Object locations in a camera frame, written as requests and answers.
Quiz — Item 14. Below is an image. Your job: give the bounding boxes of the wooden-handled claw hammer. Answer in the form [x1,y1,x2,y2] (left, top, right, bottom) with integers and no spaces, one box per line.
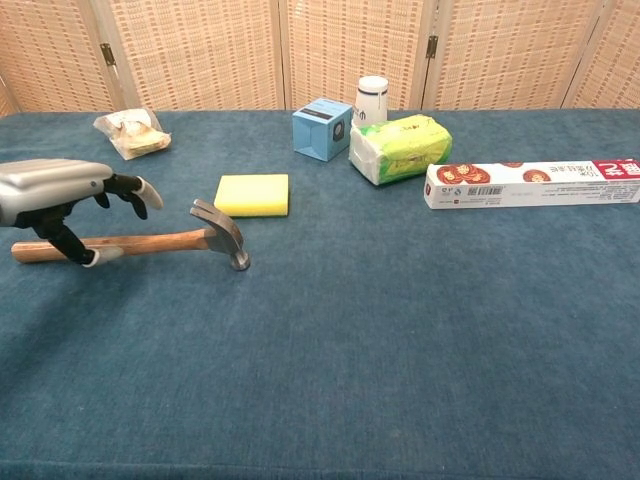
[10,198,252,272]

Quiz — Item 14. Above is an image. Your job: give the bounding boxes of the yellow sponge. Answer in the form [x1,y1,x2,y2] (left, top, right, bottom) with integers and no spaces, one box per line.
[213,173,291,219]

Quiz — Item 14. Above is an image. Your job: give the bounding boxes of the white paper cup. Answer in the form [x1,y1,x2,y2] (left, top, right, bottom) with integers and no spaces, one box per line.
[352,75,390,128]

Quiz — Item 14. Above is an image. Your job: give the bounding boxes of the woven folding screen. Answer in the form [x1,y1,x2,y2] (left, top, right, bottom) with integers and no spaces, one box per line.
[0,0,640,119]

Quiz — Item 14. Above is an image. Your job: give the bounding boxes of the long white red wrap box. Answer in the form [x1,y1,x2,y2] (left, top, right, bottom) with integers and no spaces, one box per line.
[423,159,640,211]

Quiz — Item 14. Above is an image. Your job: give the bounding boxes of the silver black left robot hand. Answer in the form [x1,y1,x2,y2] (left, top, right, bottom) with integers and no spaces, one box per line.
[0,158,165,269]

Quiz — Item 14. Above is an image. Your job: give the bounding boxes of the blue cardboard box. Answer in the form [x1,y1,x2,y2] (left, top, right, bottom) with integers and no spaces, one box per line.
[291,97,353,163]

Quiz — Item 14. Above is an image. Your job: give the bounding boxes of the blue table cloth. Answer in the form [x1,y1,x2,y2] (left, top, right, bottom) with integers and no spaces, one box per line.
[0,108,640,480]

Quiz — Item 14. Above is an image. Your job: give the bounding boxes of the clear bag of snacks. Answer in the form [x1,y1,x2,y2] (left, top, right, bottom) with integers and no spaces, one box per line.
[93,107,173,161]

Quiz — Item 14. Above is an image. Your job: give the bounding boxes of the green tissue pack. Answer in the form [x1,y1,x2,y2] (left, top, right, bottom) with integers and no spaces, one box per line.
[348,113,454,187]

